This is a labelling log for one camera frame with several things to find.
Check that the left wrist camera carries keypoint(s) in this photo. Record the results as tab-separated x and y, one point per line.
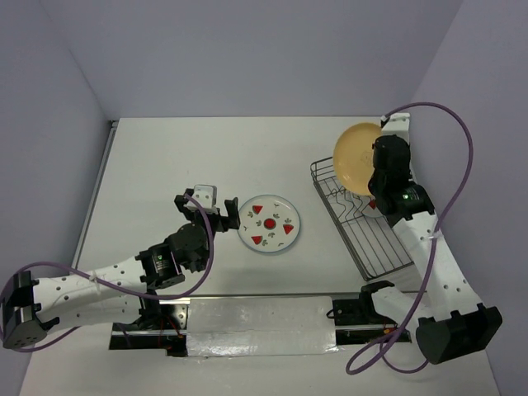
205	196

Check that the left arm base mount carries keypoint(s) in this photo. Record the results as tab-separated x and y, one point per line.
160	326

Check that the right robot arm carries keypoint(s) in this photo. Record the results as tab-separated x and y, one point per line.
456	322

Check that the wire dish rack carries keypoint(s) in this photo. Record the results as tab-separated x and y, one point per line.
372	244

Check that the silver taped panel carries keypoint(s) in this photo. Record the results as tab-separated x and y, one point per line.
268	326

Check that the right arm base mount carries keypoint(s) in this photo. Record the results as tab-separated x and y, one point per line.
355	319

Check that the yellow plate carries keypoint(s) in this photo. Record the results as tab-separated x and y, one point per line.
353	157

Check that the white strawberry plate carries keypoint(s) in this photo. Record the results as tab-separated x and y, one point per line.
268	224
369	208

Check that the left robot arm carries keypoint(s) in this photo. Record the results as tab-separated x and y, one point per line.
32	308

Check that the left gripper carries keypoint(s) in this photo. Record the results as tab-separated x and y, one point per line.
233	215

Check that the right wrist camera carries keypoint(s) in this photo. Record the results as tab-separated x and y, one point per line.
396	124

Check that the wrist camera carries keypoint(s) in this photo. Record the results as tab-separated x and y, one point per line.
396	124
205	196

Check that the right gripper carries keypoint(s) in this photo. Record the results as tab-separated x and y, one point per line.
411	176

